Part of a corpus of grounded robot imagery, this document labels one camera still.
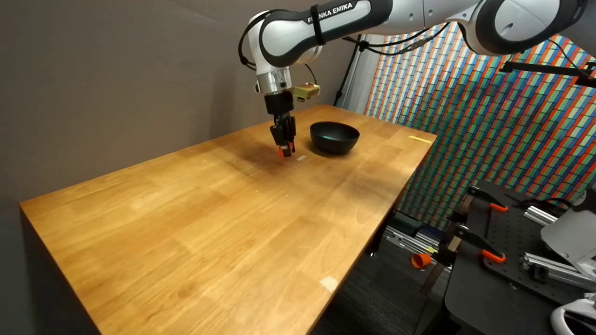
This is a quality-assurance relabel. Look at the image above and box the colourful patterned screen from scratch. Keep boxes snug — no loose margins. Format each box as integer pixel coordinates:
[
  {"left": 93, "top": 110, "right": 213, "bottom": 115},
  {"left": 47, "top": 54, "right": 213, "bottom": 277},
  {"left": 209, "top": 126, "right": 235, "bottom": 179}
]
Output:
[{"left": 362, "top": 22, "right": 596, "bottom": 233}]

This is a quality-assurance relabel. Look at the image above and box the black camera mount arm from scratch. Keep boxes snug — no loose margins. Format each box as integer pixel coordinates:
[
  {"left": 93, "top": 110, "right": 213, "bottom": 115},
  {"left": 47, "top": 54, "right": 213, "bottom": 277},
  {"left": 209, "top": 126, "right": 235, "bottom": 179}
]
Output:
[{"left": 498, "top": 59, "right": 596, "bottom": 89}]

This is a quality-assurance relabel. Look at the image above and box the black stand pole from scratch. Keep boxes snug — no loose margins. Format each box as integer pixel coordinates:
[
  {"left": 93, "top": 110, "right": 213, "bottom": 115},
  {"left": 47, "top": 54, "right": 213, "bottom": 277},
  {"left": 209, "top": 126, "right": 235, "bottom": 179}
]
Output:
[{"left": 332, "top": 35, "right": 365, "bottom": 108}]

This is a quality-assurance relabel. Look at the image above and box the orange plastic cup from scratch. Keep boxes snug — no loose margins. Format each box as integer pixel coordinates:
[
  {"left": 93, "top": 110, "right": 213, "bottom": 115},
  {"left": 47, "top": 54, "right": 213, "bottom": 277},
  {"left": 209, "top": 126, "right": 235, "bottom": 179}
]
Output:
[{"left": 410, "top": 249, "right": 438, "bottom": 272}]

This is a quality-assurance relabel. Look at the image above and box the beige wrist camera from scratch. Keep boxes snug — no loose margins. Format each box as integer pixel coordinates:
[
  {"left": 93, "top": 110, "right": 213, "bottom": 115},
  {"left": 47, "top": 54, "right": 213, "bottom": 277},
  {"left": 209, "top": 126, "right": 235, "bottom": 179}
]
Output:
[{"left": 293, "top": 80, "right": 324, "bottom": 106}]

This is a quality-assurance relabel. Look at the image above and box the black perforated breadboard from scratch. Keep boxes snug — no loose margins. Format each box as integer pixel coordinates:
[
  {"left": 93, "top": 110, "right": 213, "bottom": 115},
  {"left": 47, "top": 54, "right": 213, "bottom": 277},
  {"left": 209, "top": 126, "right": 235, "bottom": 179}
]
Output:
[{"left": 462, "top": 184, "right": 596, "bottom": 305}]

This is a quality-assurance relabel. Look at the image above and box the orange black bar clamp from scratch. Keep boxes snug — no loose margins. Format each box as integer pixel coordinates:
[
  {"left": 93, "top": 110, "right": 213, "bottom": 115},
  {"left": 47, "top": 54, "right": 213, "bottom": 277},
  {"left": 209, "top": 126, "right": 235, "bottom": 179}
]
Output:
[
  {"left": 464, "top": 184, "right": 511, "bottom": 216},
  {"left": 445, "top": 223, "right": 509, "bottom": 268}
]

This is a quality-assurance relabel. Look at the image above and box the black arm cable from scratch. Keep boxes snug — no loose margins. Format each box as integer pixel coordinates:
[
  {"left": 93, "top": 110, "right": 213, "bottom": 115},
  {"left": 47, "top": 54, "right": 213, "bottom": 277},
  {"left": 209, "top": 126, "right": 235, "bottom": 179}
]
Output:
[{"left": 343, "top": 20, "right": 453, "bottom": 59}]

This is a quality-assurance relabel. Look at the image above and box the white curved tube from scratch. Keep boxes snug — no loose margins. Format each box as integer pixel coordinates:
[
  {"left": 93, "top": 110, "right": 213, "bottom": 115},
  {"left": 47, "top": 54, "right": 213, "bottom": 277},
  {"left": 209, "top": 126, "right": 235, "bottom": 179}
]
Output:
[{"left": 548, "top": 292, "right": 596, "bottom": 335}]

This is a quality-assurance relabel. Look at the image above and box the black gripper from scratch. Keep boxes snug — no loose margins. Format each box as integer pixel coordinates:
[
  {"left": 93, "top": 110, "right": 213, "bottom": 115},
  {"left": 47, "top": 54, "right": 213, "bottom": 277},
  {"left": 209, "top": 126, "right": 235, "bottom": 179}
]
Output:
[{"left": 265, "top": 89, "right": 298, "bottom": 156}]

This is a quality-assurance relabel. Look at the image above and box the black bowl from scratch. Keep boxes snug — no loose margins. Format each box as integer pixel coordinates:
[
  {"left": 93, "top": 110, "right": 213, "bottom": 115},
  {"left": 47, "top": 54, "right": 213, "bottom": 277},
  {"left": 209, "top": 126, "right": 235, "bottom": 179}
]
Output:
[{"left": 309, "top": 119, "right": 362, "bottom": 156}]

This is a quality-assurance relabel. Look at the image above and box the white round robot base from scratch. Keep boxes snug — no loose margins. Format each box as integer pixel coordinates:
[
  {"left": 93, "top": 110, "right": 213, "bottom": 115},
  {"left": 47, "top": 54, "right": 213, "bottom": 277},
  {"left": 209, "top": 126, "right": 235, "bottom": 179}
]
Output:
[{"left": 539, "top": 208, "right": 596, "bottom": 283}]

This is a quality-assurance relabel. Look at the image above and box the aluminium extrusion bar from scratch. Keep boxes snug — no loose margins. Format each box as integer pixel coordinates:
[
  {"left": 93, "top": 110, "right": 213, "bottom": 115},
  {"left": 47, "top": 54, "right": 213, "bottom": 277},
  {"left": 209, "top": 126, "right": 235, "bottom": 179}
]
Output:
[
  {"left": 520, "top": 249, "right": 596, "bottom": 292},
  {"left": 522, "top": 205, "right": 563, "bottom": 227}
]

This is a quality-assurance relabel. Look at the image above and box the long aluminium rail frame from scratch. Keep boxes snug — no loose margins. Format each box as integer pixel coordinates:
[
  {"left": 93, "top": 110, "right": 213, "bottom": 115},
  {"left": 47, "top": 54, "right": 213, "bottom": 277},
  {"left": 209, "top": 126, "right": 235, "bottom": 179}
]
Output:
[{"left": 382, "top": 225, "right": 449, "bottom": 257}]

